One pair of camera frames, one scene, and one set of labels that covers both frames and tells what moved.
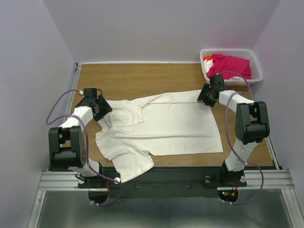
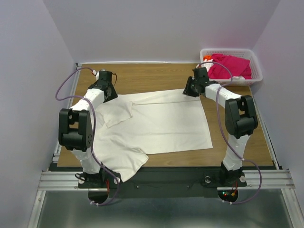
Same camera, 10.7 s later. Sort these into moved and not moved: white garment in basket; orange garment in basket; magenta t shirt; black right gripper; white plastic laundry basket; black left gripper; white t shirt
Moved: black right gripper; white t shirt; black left gripper
Not moved: white plastic laundry basket; orange garment in basket; white garment in basket; magenta t shirt
